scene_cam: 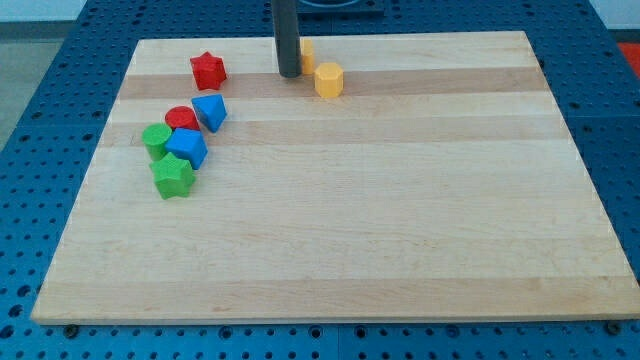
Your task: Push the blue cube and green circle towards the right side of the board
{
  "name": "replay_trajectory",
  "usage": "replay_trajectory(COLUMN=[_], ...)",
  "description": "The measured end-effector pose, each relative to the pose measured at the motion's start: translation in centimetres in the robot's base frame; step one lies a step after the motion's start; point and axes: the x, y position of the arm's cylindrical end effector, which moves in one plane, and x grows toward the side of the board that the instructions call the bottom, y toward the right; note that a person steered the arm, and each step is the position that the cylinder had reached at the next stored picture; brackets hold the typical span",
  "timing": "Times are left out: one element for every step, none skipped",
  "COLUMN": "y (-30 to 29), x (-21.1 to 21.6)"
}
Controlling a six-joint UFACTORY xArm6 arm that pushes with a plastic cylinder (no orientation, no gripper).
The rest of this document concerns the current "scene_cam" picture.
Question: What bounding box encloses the red cylinder block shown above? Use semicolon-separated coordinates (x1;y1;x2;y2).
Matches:
164;106;200;131

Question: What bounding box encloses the yellow hexagon block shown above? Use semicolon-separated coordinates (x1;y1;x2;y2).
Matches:
314;62;344;98

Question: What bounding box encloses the red star block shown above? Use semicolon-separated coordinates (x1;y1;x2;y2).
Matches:
190;52;227;90

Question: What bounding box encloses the blue cube block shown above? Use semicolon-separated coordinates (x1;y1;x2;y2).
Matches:
165;128;208;170

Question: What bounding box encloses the green star block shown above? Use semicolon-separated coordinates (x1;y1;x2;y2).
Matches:
149;152;196;200

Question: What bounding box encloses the yellow block behind rod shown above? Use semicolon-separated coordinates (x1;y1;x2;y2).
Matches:
300;38;315;75

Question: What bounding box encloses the blue triangular block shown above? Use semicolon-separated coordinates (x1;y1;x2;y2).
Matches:
191;94;227;133

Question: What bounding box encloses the green cylinder block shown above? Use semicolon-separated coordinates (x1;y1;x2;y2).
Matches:
141;123;172;161

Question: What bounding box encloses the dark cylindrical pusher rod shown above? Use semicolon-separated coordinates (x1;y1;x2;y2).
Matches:
271;0;302;78

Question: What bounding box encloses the wooden board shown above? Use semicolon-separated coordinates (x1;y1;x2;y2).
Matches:
31;31;639;325

